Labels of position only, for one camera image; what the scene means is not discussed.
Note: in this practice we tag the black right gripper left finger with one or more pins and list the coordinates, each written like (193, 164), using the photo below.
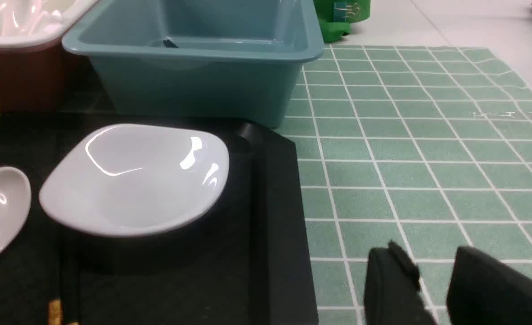
(392, 289)

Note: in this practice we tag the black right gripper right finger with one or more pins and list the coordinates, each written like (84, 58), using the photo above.
(485, 291)

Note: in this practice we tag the small white square dish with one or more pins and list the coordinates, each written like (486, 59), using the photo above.
(134, 180)

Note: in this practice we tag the black chopstick gold band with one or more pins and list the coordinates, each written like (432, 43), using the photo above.
(54, 314)

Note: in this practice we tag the green checkered tablecloth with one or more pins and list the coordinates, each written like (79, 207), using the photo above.
(430, 147)

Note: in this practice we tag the black plastic serving tray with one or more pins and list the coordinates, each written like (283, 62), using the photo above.
(245, 262)

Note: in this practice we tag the green fabric backdrop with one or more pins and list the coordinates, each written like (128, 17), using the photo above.
(335, 17)

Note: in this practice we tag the blue plastic bin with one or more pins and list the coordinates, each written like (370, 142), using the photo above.
(207, 58)

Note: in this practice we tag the white and brown spoon bin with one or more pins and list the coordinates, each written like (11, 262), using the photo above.
(36, 72)

